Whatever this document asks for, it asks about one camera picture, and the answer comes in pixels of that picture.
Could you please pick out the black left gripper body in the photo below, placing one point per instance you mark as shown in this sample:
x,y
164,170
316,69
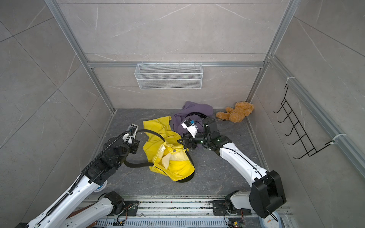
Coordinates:
x,y
127,150

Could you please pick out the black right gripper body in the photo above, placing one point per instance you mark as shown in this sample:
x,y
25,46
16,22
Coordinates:
x,y
201,138

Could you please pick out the yellow trousers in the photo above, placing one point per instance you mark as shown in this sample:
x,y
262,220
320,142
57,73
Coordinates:
x,y
158,125

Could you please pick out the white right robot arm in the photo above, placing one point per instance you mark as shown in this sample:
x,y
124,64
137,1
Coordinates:
x,y
267,192

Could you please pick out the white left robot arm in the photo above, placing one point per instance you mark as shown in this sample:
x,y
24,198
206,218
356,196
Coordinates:
x,y
63,214

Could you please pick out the purple garment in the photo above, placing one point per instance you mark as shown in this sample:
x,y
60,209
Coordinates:
x,y
193,111

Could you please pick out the brown teddy bear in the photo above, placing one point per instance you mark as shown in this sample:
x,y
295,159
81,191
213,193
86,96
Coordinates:
x,y
236,114

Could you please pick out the white analog clock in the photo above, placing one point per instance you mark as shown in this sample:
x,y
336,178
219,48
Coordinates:
x,y
272,221

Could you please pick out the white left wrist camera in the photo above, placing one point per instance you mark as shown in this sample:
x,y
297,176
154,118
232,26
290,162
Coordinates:
x,y
129,137

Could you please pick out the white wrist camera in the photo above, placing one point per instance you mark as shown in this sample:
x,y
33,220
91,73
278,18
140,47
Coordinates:
x,y
129,137
190,126

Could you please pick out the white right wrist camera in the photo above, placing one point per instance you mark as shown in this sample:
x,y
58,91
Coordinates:
x,y
190,126

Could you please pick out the metal base rail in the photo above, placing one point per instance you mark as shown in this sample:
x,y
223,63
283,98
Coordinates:
x,y
187,212

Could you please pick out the white wire mesh basket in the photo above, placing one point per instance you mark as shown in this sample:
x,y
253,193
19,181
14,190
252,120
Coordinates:
x,y
169,76

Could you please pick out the black wire hook rack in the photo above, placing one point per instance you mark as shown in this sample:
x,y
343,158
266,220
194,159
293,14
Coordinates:
x,y
298,129

